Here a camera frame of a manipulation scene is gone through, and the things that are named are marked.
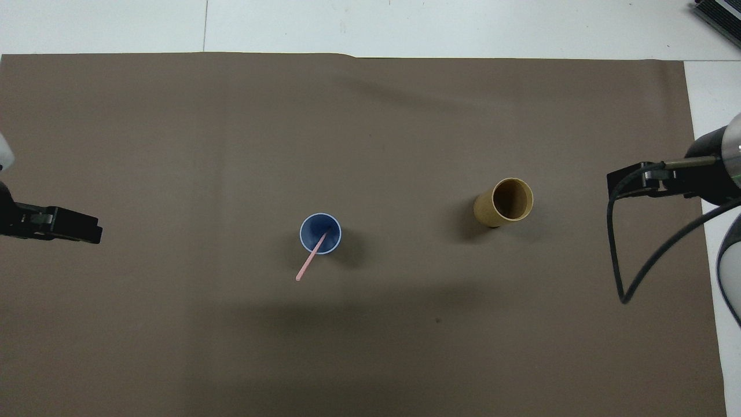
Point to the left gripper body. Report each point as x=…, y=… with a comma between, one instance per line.
x=23, y=220

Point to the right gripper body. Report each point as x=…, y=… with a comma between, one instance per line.
x=709, y=174

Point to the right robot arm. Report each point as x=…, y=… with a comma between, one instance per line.
x=734, y=255

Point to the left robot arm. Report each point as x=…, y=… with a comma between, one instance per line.
x=4, y=153

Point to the brown paper cup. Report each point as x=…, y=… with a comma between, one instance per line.
x=509, y=200

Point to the pink chopstick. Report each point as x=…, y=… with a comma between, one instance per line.
x=307, y=265

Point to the blue cup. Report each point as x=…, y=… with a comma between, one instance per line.
x=315, y=227

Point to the black stand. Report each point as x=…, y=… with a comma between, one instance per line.
x=721, y=13

